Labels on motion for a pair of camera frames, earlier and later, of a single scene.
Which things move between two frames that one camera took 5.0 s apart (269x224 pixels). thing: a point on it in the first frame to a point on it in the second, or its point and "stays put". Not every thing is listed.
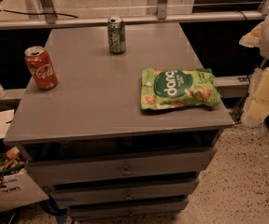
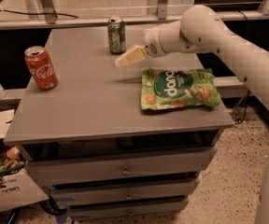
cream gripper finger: (252, 39) to (159, 40)
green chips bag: (176, 88) stays put
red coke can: (41, 67) stays put
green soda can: (117, 31) stays put
